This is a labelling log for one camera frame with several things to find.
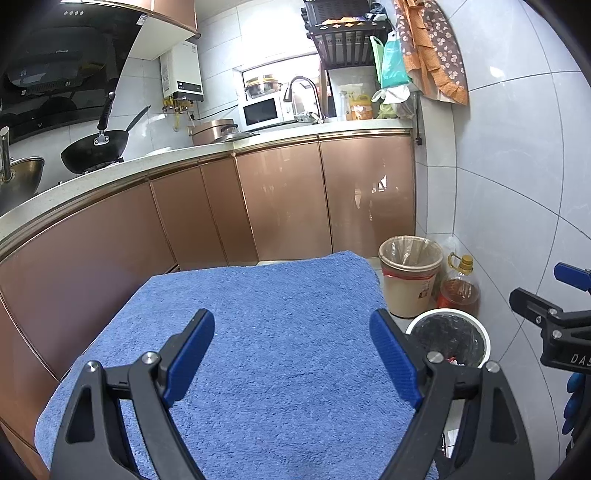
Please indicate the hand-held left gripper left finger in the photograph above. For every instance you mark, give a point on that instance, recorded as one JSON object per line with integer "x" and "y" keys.
{"x": 189, "y": 355}

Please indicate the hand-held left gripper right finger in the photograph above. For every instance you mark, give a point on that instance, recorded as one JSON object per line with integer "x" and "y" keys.
{"x": 397, "y": 360}

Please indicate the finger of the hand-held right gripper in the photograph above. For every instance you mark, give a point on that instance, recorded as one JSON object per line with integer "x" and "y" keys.
{"x": 572, "y": 275}
{"x": 533, "y": 305}

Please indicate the white bin with black liner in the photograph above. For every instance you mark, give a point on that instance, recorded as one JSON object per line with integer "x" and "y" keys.
{"x": 443, "y": 337}

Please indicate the person's right hand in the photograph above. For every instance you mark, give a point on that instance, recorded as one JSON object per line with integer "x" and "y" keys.
{"x": 573, "y": 401}

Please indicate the beige bin with clear liner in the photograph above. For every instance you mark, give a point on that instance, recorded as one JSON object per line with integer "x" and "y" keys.
{"x": 408, "y": 295}

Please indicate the cooking oil bottle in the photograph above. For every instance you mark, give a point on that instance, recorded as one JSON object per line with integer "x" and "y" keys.
{"x": 457, "y": 293}

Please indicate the blue terry towel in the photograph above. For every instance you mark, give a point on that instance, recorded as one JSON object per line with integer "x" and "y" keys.
{"x": 277, "y": 300}

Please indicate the gas stove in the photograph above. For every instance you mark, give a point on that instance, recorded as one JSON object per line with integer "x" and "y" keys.
{"x": 108, "y": 162}

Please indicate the copper rice cooker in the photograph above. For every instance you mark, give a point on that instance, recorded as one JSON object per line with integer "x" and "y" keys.
{"x": 207, "y": 134}

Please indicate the black wok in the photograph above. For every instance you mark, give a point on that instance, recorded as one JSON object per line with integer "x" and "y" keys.
{"x": 92, "y": 152}

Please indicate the glass pot lid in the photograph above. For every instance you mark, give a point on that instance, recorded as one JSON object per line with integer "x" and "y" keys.
{"x": 235, "y": 134}

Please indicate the clear bag of vegetables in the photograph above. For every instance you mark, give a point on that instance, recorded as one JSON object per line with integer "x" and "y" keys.
{"x": 397, "y": 110}

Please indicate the steel pot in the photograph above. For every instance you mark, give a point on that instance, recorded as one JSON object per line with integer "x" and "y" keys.
{"x": 21, "y": 180}

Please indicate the white hanging plastic bag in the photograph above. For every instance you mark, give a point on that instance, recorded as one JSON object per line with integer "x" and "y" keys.
{"x": 392, "y": 94}

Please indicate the white microwave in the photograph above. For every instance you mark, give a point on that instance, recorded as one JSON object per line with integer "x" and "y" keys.
{"x": 261, "y": 111}

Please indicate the yellow detergent bottle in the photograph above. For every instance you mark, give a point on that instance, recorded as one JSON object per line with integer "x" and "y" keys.
{"x": 360, "y": 108}

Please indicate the white plastic bottle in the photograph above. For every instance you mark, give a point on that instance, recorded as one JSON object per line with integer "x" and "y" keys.
{"x": 344, "y": 106}

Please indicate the orange brown floral apron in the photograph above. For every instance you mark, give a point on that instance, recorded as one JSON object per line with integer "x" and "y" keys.
{"x": 434, "y": 50}

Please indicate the wooden cutting board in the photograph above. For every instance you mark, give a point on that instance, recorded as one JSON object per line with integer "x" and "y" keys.
{"x": 328, "y": 94}

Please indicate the green plastic bag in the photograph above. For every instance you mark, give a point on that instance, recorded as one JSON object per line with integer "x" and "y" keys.
{"x": 392, "y": 64}

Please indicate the stacked steel bowls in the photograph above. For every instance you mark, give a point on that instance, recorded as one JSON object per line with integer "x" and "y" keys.
{"x": 263, "y": 86}

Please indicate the white water heater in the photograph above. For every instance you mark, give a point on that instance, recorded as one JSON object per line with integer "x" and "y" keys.
{"x": 182, "y": 69}

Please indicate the chrome kitchen faucet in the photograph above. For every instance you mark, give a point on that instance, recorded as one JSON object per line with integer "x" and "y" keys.
{"x": 302, "y": 79}

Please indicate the black dish rack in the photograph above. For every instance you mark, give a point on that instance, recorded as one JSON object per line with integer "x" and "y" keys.
{"x": 346, "y": 44}

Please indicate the black range hood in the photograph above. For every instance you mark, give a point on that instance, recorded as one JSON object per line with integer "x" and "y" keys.
{"x": 55, "y": 55}

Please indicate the copper wall cabinet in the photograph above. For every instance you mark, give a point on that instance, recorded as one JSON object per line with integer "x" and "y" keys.
{"x": 175, "y": 14}

